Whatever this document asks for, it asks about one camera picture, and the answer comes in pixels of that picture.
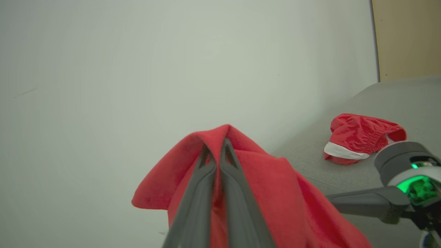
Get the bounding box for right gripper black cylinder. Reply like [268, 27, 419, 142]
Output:
[325, 141, 441, 225]

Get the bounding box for red fleece garment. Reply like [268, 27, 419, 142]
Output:
[131, 124, 373, 248]

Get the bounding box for red shorts with white stripe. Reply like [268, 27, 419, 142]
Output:
[323, 113, 408, 166]

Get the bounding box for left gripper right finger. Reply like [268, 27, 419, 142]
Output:
[219, 138, 277, 248]

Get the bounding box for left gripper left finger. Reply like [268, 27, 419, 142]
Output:
[162, 144, 218, 248]

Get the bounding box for beige wooden panel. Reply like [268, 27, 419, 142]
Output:
[371, 0, 441, 83]

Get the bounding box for grey fabric sofa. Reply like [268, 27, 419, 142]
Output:
[271, 76, 441, 248]

